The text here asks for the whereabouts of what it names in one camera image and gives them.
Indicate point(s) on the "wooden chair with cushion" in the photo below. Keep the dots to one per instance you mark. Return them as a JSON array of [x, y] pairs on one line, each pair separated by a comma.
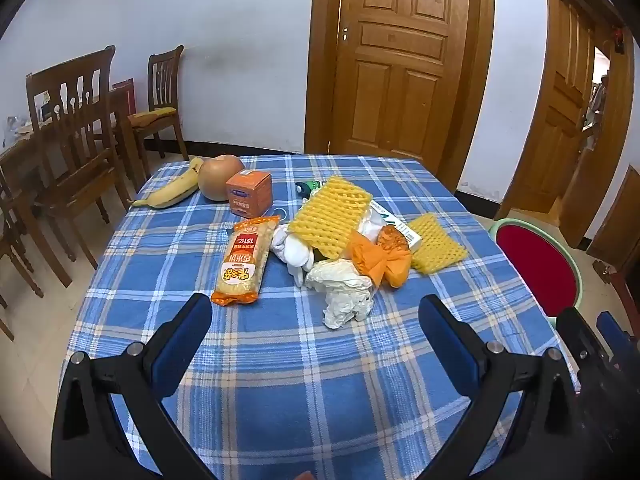
[[162, 72]]

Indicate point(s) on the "small green toy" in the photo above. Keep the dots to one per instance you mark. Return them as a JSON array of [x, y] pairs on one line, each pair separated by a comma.
[[302, 189]]

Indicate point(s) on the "blue plaid tablecloth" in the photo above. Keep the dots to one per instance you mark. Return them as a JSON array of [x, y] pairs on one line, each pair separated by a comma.
[[300, 385]]

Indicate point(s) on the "orange cardboard box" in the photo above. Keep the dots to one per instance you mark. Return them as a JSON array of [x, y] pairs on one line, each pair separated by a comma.
[[247, 195]]

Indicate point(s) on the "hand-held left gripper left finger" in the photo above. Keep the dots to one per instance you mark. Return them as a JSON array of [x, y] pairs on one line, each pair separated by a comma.
[[187, 332]]

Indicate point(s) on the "knotted white sock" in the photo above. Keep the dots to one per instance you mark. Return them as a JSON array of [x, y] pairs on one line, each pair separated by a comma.
[[292, 252]]

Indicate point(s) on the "yellow seat cushion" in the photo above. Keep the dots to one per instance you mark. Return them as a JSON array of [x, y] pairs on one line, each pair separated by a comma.
[[150, 116]]

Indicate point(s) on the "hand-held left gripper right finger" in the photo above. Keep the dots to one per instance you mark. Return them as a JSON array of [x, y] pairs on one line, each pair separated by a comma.
[[445, 340]]

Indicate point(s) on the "closed wooden door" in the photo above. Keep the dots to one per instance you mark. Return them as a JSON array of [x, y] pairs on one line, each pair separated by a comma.
[[395, 60]]

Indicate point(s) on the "wooden dining table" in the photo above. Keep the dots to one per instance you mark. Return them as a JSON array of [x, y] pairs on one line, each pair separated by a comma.
[[20, 155]]

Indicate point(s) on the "large wooden chair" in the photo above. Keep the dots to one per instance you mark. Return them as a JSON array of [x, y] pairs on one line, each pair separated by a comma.
[[75, 160]]

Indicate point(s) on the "red hanging ornament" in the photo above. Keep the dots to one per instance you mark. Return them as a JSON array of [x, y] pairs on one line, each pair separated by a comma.
[[619, 42]]

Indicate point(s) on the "wooden door frame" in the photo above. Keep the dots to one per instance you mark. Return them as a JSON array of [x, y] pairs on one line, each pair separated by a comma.
[[475, 85], [617, 125]]

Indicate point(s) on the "white paper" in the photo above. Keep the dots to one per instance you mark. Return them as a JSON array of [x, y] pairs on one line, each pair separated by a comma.
[[340, 285]]

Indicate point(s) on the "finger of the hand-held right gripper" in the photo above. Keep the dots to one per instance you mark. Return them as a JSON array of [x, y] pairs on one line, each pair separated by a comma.
[[617, 335], [580, 337]]

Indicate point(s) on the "red flat box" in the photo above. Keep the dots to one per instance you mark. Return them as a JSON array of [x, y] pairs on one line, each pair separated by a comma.
[[127, 95]]

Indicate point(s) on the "brown round apple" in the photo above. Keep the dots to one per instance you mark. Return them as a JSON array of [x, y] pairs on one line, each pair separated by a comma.
[[217, 177]]

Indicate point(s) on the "red wooden furniture leg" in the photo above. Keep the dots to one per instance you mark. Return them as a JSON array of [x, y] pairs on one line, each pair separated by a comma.
[[627, 290]]

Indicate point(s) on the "yellow banana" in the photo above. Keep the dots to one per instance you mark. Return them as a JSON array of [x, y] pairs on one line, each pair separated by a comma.
[[170, 192]]

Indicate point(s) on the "white and green medicine box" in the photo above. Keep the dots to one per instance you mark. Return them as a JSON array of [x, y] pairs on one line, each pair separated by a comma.
[[400, 227]]

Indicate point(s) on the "small yellow foam fruit net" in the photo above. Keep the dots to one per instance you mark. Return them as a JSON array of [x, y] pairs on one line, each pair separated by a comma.
[[435, 247]]

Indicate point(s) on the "open wooden door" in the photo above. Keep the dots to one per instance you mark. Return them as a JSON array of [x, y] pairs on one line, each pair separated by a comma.
[[555, 110]]

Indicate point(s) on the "large yellow foam fruit net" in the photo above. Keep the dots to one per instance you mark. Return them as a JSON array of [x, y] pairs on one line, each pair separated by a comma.
[[327, 215]]

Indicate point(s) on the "red stool with green rim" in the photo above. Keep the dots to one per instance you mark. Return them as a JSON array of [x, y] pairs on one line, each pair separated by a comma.
[[535, 270]]

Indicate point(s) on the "orange plastic bag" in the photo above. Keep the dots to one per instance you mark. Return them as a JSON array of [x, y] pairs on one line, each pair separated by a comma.
[[380, 260]]

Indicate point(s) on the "orange snack packet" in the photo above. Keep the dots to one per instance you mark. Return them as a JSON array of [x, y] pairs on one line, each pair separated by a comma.
[[242, 265]]

